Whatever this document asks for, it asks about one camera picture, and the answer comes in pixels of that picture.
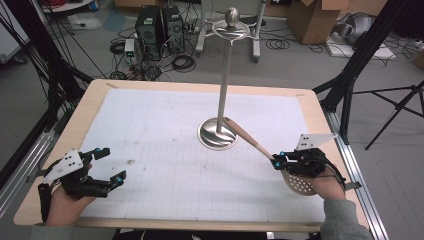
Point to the grey rounded appliance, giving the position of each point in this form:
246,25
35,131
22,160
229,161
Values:
358,26

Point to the metal utensil stand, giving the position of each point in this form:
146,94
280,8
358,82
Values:
224,90

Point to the beige slotted spoon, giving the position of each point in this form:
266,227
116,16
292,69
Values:
246,135

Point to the large cardboard box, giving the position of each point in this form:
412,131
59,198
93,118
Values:
310,23

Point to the person's right hand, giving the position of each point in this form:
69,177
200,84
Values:
328,188

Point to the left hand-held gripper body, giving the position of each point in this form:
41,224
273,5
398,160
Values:
66,165

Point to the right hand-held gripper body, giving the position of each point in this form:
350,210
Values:
310,163

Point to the black tripod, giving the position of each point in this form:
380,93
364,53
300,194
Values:
398,106

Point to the black computer tower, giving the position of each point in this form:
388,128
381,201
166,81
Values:
174,28
148,31

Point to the white rolling stand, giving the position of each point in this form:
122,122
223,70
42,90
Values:
256,46

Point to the white grid mat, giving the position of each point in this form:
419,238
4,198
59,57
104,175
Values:
166,133

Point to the small white power unit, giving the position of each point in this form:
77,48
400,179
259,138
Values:
129,48

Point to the aluminium rail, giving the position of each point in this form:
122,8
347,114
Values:
363,206
23,173

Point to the black frame strut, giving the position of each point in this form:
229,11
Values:
43,50
363,53

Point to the white flat board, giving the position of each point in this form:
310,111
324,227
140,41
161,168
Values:
373,53

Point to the person's left hand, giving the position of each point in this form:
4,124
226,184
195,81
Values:
65,208

